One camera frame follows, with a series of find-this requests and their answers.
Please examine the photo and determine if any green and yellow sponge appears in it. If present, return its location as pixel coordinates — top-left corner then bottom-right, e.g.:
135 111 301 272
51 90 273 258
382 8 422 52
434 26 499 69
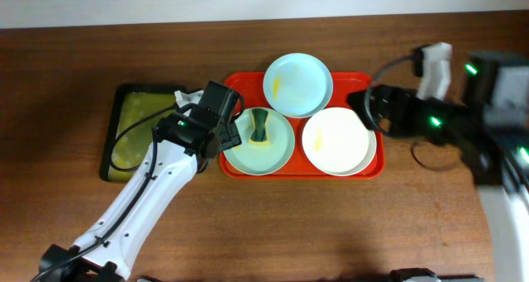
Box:
249 108 269 146

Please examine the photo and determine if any light blue plate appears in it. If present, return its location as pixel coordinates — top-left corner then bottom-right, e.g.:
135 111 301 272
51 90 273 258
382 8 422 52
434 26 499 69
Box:
263 53 334 118
223 108 295 176

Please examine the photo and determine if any white cream plate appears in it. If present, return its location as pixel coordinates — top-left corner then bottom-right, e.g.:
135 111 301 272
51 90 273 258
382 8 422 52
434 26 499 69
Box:
302 108 377 177

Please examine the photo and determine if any light blue plate top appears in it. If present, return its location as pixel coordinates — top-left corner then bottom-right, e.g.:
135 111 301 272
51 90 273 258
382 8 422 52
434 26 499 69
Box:
263 53 334 118

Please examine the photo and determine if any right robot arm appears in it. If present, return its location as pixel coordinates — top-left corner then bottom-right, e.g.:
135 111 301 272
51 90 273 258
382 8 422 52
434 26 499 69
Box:
346 50 528 281

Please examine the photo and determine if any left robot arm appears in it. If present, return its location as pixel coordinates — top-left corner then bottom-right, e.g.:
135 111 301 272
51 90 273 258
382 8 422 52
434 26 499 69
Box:
34 81 245 281

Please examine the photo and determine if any red plastic serving tray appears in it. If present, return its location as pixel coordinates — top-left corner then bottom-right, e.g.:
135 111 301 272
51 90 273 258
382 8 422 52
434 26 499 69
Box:
219 72 385 179

